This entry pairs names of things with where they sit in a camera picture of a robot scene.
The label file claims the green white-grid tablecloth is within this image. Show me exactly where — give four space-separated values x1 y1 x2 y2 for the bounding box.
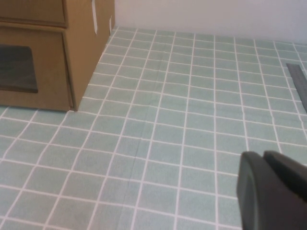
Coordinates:
0 25 307 230

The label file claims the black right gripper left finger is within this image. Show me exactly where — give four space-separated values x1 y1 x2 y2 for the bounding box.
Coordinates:
236 150 307 230

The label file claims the cardboard shoe box shell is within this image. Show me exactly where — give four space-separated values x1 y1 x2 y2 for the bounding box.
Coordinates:
0 0 116 113

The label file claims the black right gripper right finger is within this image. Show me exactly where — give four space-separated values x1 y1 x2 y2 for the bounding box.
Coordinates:
263 149 307 192

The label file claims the grey metal strip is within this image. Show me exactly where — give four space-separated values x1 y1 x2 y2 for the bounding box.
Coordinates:
285 62 307 109

